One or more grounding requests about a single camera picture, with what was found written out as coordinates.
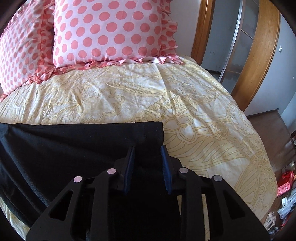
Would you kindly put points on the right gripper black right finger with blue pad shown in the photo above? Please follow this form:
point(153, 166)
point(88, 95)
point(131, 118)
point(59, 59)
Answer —
point(209, 202)

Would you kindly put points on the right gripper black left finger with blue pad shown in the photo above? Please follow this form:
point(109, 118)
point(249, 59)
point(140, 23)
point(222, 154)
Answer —
point(97, 201)

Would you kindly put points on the black pants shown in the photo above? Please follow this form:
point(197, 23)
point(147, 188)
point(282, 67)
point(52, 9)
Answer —
point(38, 162)

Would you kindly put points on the white clutter on floor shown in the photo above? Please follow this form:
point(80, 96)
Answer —
point(287, 204)

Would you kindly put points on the yellow floral bed cover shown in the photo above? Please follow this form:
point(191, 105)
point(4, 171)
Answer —
point(203, 126)

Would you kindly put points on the red gift box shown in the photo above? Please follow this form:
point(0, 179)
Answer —
point(285, 183)

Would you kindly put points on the left pink polka dot pillow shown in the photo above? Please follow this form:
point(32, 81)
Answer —
point(27, 46)

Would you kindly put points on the pink polka dot pillow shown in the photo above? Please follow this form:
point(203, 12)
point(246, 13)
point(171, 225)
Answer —
point(27, 46)
point(103, 33)

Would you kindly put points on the right pink polka dot pillow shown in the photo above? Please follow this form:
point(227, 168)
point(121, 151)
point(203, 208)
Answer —
point(103, 33)

